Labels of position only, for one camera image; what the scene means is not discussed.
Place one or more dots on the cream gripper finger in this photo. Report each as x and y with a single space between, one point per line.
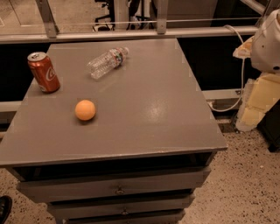
244 50
259 96

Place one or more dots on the orange fruit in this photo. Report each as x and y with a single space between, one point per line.
85 110

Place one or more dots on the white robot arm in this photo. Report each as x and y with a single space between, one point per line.
265 50

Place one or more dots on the grey drawer cabinet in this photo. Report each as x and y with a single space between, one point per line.
153 135

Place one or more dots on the clear plastic water bottle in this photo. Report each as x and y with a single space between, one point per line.
108 61

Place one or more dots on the brass drawer knob upper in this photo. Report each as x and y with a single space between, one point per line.
119 191

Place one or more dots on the brass drawer knob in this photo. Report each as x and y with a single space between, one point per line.
125 212
119 191

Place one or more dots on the brass drawer knob lower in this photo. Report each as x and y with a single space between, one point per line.
125 212

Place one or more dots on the red soda can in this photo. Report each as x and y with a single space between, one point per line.
43 71

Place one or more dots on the black shoe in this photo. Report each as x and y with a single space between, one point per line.
5 208

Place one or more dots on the metal railing frame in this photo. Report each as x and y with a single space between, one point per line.
34 21

